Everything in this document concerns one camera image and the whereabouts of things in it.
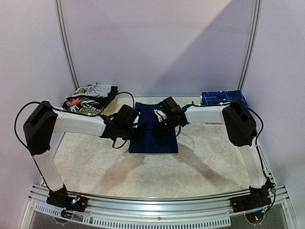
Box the solid blue garment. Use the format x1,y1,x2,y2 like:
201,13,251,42
128,102,178,154

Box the blue plaid flannel shirt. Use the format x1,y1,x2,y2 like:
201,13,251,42
200,90,248,106

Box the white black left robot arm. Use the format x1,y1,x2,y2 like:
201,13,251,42
23,101,147,207

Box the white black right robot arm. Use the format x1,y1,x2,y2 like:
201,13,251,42
152,97,270,208

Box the cream perforated laundry basket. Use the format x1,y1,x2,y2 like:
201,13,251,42
73,98,118,115

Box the black garment in basket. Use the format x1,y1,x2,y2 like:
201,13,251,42
95,86,118,109

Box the grey garment in basket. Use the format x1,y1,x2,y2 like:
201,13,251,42
74,82,112,97

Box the black white orange printed shirt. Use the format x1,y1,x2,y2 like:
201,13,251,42
62,97,102,115

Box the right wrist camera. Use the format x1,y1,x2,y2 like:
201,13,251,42
153,96,181,123

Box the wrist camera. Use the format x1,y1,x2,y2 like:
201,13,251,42
153,96,181,123
112,105,142,127

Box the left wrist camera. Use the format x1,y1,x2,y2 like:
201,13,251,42
112,105,142,127

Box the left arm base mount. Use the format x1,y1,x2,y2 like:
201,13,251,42
46,187,88,212

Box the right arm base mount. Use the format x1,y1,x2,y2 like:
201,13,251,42
230,178,276,214

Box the aluminium front rail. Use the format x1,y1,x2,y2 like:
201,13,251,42
20,185,298,229

